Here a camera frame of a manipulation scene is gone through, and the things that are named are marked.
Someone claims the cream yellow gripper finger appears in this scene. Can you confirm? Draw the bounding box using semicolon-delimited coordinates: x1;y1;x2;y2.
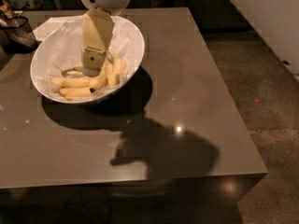
81;8;114;73

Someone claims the curved banana with green stem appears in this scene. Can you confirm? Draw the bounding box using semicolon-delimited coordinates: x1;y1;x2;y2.
61;65;107;92

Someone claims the white bowl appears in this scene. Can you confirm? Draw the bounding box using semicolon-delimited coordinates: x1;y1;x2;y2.
29;13;146;106

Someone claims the yellow banana front left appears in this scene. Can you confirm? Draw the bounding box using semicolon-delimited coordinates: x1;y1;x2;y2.
50;77;90;88

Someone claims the yellow banana lowest front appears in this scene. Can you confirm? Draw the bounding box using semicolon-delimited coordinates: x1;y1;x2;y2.
59;87;91;100

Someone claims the white paper sheet on table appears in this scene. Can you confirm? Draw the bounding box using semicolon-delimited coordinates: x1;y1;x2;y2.
34;15;82;42

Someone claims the black wire basket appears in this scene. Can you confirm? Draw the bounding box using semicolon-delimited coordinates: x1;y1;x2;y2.
0;17;38;54

